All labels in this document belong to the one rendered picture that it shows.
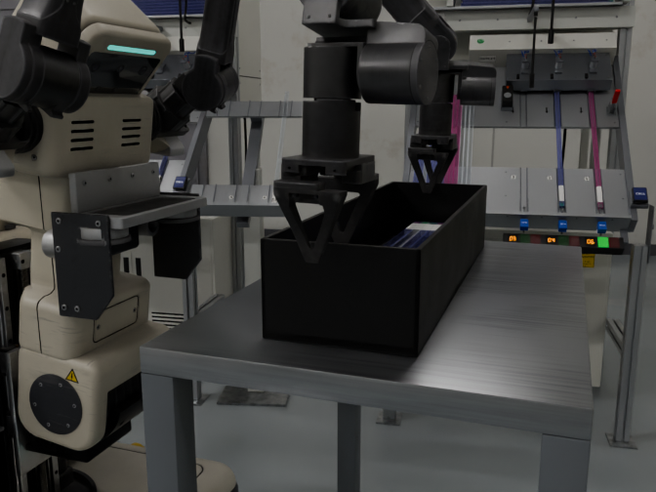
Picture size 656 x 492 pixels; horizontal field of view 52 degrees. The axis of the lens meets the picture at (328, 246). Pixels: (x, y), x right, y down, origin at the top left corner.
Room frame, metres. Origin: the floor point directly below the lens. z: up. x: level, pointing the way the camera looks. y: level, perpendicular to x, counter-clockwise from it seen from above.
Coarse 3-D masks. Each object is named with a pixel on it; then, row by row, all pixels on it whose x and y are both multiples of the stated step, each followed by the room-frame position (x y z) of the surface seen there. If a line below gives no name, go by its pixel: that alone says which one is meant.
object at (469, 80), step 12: (444, 36) 1.16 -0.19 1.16; (444, 48) 1.15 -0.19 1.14; (444, 60) 1.16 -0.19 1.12; (468, 72) 1.18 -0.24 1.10; (480, 72) 1.17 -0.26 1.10; (492, 72) 1.17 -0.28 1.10; (468, 84) 1.17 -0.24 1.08; (480, 84) 1.17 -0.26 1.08; (492, 84) 1.16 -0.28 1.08; (468, 96) 1.17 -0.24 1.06; (480, 96) 1.17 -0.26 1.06; (492, 96) 1.16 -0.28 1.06
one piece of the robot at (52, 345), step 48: (96, 96) 1.07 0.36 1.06; (144, 96) 1.20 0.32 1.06; (48, 144) 0.98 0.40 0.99; (96, 144) 1.07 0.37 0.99; (144, 144) 1.20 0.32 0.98; (0, 192) 1.08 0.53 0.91; (48, 192) 1.04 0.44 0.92; (48, 288) 1.06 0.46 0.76; (144, 288) 1.17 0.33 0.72; (48, 336) 1.01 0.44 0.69; (96, 336) 1.05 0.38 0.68; (144, 336) 1.13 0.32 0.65; (48, 384) 1.01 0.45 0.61; (96, 384) 0.99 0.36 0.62; (48, 432) 1.02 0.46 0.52; (96, 432) 1.00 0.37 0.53
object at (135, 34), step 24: (96, 0) 1.06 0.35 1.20; (120, 0) 1.14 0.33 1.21; (96, 24) 1.00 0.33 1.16; (120, 24) 1.06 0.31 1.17; (144, 24) 1.13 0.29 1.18; (96, 48) 1.00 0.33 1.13; (120, 48) 1.05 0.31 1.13; (144, 48) 1.11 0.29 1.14; (168, 48) 1.16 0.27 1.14; (96, 72) 1.05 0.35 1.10; (120, 72) 1.10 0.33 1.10; (144, 72) 1.16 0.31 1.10
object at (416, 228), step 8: (416, 224) 1.16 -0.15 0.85; (424, 224) 1.16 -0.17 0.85; (432, 224) 1.16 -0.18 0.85; (440, 224) 1.16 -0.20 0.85; (400, 232) 1.08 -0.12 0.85; (408, 232) 1.08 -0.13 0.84; (416, 232) 1.08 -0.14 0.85; (424, 232) 1.08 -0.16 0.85; (432, 232) 1.08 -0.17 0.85; (392, 240) 1.01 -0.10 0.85; (400, 240) 1.01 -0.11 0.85; (408, 240) 1.02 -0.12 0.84; (416, 240) 1.01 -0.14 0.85; (424, 240) 1.01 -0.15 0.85
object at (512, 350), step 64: (512, 256) 1.10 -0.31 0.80; (576, 256) 1.10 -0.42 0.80; (192, 320) 0.76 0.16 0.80; (256, 320) 0.76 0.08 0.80; (448, 320) 0.76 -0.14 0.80; (512, 320) 0.76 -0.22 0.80; (576, 320) 0.76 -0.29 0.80; (256, 384) 0.63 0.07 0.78; (320, 384) 0.61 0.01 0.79; (384, 384) 0.58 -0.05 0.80; (448, 384) 0.58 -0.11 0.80; (512, 384) 0.58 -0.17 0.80; (576, 384) 0.58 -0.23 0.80; (192, 448) 0.69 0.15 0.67; (576, 448) 0.53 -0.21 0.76
